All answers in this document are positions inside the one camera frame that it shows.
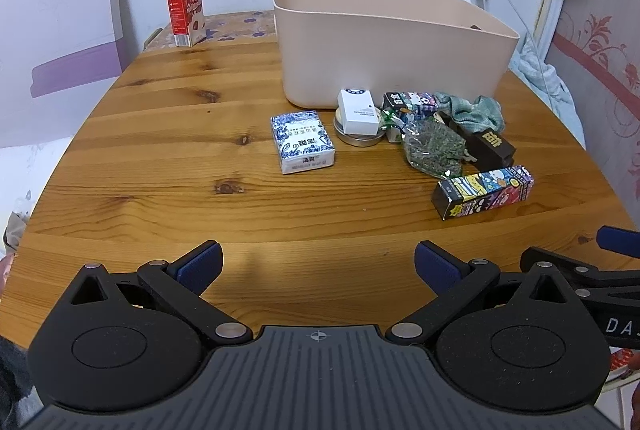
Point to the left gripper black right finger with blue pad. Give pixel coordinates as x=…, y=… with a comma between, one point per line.
x=520, y=342

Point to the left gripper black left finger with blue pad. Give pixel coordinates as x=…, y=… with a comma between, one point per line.
x=121, y=341

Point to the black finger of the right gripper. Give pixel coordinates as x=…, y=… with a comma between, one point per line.
x=578, y=273

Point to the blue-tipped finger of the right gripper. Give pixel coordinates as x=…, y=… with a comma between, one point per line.
x=619, y=241

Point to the colourful cartoon long box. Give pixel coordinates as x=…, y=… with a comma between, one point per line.
x=463, y=196

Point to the black box gold lettering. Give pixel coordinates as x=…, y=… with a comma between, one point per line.
x=487, y=149

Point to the bag of green dried herbs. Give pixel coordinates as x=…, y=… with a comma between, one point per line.
x=433, y=148

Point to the blue white porcelain-pattern box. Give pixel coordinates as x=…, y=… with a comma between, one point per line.
x=302, y=142

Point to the white small box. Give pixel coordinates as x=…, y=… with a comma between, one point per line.
x=358, y=112

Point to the light blue bedding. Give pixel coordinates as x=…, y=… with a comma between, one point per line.
x=544, y=81

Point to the teal green cloth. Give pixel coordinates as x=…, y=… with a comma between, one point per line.
x=483, y=114

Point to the colourful cartoon small box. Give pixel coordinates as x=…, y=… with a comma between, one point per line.
x=399, y=108

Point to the round metal tin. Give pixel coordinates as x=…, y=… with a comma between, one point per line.
x=356, y=140

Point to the white purple board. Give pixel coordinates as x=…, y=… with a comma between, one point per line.
x=58, y=58

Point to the floral patterned table mat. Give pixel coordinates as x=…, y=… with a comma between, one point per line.
x=226, y=27

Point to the beige plastic storage bin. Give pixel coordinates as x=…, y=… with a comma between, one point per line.
x=447, y=46

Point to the red milk carton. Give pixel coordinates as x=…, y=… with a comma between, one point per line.
x=187, y=22

